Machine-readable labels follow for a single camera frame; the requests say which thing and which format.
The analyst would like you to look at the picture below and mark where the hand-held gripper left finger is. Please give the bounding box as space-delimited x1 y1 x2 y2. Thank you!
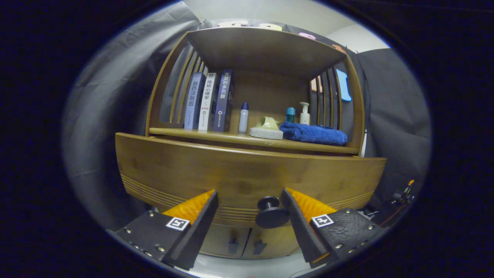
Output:
106 189 219 271

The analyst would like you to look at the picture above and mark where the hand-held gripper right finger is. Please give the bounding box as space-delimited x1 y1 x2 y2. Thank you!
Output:
280 188 386 269

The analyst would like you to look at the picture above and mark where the wooden cabinet door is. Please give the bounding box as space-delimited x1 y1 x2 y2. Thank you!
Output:
199 223 251 258
241 226 305 260

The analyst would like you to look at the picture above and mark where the wooden countertop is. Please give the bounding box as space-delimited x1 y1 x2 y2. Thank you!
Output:
149 127 359 155

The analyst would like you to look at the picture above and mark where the wooden cabinet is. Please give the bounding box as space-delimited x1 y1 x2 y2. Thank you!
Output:
115 26 387 260

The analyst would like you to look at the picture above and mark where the black equipment with orange part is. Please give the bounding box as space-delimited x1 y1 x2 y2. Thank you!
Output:
367 180 416 228

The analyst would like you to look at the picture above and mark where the blue folded towel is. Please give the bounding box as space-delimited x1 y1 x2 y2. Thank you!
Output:
280 122 348 146

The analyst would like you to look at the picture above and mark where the white bottle with blue cap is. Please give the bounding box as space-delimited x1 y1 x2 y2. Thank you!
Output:
239 102 249 134

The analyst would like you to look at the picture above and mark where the pale blue book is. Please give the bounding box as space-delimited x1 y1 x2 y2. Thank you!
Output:
184 72 206 130

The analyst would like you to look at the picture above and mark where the white book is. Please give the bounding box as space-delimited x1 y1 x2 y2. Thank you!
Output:
198 73 218 131

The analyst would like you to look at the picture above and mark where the dark blue book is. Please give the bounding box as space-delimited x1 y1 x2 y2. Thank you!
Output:
213 69 234 132

